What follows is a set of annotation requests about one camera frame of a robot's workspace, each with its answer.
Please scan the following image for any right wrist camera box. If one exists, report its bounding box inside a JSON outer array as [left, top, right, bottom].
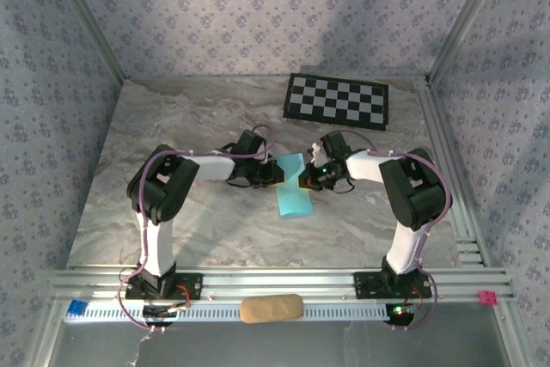
[[309, 141, 326, 167]]

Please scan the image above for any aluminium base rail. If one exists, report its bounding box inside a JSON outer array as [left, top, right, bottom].
[[45, 266, 516, 304]]

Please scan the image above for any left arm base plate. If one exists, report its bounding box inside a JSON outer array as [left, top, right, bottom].
[[124, 272, 204, 302]]

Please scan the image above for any black white checkerboard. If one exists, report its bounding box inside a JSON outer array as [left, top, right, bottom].
[[282, 72, 390, 132]]

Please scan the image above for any light blue cloth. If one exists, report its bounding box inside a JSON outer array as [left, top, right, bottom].
[[274, 152, 315, 219]]

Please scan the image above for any tan oblong sponge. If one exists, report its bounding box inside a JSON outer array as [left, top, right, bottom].
[[239, 293, 305, 325]]

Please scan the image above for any white slotted cable duct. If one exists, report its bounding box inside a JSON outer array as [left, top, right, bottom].
[[63, 300, 390, 324]]

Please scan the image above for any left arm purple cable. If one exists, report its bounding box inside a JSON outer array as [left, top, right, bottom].
[[116, 124, 276, 333]]

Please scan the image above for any aluminium corner post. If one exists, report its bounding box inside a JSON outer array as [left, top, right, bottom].
[[426, 0, 513, 84], [42, 0, 126, 83]]

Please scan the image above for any aluminium side rail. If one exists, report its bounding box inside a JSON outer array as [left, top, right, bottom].
[[415, 78, 489, 267]]

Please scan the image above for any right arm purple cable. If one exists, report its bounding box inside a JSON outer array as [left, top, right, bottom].
[[343, 130, 453, 333]]

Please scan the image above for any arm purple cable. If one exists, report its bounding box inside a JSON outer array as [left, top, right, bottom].
[[343, 130, 453, 333], [116, 124, 276, 333]]

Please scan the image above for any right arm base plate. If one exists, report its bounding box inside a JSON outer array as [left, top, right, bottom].
[[352, 271, 433, 300]]

